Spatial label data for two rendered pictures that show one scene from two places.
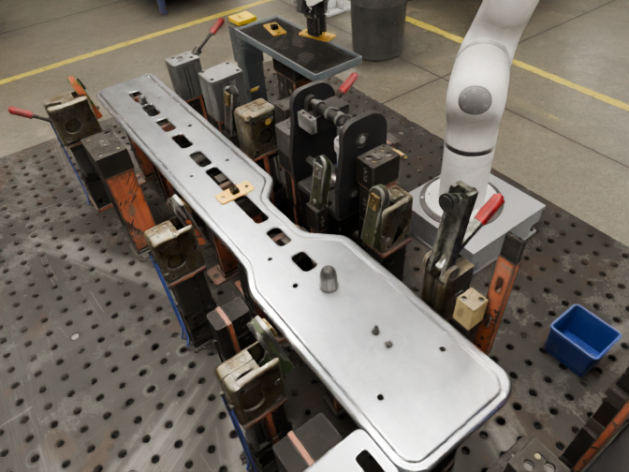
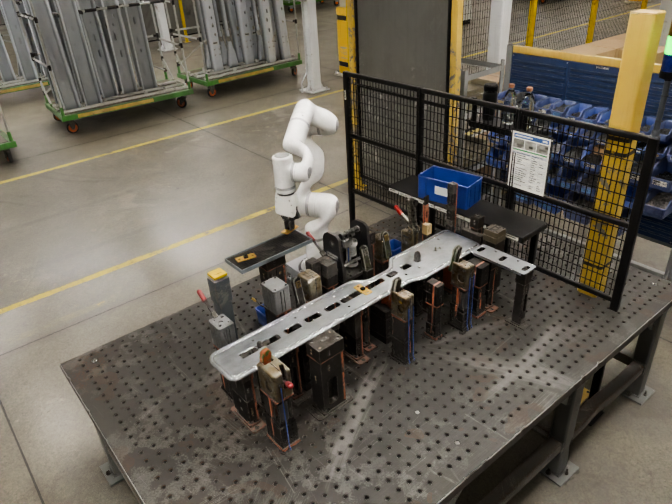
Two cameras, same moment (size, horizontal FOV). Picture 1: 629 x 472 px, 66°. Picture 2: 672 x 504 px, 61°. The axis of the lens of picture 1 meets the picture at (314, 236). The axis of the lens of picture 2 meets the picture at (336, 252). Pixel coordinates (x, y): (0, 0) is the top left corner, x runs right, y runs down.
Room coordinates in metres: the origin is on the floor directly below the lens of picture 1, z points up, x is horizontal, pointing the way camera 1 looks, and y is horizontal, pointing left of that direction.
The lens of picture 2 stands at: (1.16, 2.16, 2.38)
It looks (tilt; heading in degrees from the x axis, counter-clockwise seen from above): 30 degrees down; 264
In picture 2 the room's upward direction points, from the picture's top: 4 degrees counter-clockwise
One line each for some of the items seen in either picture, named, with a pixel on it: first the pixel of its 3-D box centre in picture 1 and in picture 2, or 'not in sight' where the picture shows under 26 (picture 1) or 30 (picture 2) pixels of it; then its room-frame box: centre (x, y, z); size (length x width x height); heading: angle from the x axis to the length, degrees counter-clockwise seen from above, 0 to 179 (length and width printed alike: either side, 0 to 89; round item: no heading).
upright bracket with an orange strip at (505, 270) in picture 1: (483, 340); (424, 240); (0.45, -0.27, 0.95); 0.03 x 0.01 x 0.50; 33
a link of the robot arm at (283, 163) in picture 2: not in sight; (284, 170); (1.12, -0.05, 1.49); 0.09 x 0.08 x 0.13; 157
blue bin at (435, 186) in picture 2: not in sight; (449, 187); (0.24, -0.56, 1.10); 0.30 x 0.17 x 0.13; 133
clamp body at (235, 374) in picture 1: (261, 416); (460, 295); (0.39, 0.12, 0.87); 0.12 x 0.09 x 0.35; 123
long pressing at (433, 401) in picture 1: (227, 191); (360, 293); (0.85, 0.18, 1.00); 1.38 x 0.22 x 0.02; 33
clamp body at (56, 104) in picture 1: (90, 154); (279, 403); (1.24, 0.64, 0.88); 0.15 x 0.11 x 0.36; 123
